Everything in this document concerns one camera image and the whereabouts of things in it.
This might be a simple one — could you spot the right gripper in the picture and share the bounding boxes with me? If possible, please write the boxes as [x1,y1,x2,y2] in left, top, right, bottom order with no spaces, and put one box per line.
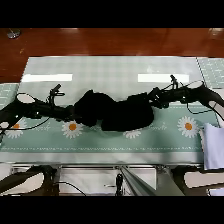
[148,86,170,110]

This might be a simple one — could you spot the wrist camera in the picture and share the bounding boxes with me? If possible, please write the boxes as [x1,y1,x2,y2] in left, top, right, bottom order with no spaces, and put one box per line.
[168,74,181,90]
[46,83,66,106]

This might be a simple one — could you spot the white garment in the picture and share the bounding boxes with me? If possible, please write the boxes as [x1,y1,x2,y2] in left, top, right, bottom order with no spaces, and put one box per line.
[198,122,224,171]

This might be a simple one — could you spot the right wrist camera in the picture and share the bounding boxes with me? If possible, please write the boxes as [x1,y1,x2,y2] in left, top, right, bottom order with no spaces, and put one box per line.
[168,74,181,90]

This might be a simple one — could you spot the black cable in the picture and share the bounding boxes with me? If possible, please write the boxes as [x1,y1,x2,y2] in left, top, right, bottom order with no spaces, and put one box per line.
[185,99,214,116]
[0,116,52,135]
[54,180,88,197]

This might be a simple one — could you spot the black garment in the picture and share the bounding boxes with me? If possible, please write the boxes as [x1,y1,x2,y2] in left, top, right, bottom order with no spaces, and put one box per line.
[72,89,156,133]

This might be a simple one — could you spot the silver frame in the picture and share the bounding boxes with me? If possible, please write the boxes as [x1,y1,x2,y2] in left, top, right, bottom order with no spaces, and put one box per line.
[0,162,224,197]

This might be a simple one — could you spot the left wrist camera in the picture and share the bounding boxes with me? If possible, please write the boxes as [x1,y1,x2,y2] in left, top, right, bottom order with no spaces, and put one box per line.
[46,83,66,106]

